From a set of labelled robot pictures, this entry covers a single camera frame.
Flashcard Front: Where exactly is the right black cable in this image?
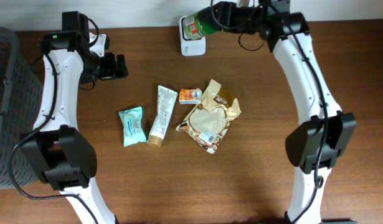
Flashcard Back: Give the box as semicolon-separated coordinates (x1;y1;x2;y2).
209;0;331;224

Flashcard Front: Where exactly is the grey plastic mesh basket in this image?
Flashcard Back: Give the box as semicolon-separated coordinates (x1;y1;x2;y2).
0;27;43;190

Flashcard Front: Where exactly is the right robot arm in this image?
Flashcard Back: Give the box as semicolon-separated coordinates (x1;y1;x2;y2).
208;1;357;223

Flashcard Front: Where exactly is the green round item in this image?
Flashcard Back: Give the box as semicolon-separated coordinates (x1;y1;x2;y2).
181;7;222;40

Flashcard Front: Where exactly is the beige brown snack bag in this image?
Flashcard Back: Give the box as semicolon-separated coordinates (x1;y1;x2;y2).
176;79;241;154

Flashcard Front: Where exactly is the small orange white box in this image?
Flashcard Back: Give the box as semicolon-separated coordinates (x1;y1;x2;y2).
179;88;202;105

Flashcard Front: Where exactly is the white barcode scanner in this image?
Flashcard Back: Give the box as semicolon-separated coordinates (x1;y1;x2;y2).
179;16;206;57

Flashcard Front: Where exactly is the teal wipes packet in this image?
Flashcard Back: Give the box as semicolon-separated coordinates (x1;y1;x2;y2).
118;106;146;147

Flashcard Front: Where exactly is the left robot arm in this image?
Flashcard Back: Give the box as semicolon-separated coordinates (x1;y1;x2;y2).
21;11;128;223

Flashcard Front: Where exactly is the white cream tube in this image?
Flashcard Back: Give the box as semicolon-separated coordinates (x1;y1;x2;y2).
147;85;178;147

